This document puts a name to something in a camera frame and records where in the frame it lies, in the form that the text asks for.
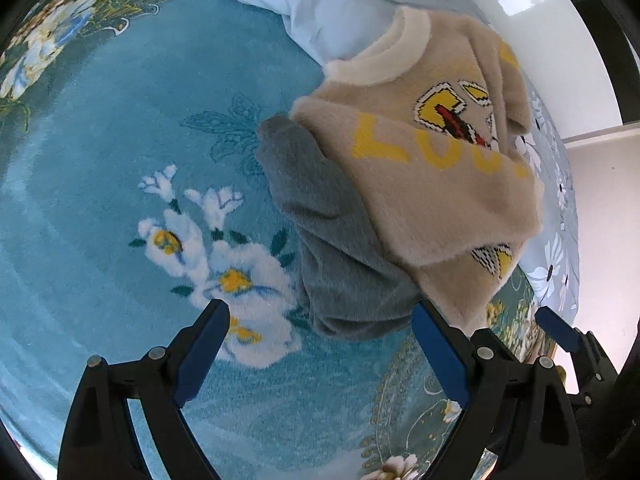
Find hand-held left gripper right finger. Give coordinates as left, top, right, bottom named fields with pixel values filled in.
left=411, top=301, right=587, bottom=480

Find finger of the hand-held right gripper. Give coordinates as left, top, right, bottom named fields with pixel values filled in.
left=534, top=306, right=622, bottom=397

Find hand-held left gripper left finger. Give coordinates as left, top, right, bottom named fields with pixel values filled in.
left=57, top=299, right=231, bottom=480

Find beige fuzzy printed sweater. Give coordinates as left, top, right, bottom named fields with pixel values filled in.
left=290, top=7, right=547, bottom=335

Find grey fuzzy pants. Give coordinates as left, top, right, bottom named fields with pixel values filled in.
left=257, top=114, right=427, bottom=344

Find teal floral blanket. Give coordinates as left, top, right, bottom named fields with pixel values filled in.
left=0, top=0, right=557, bottom=480

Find light blue floral quilt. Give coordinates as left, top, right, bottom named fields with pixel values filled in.
left=167, top=0, right=582, bottom=313

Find black door frame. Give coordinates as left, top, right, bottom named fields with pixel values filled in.
left=570, top=0, right=640, bottom=127

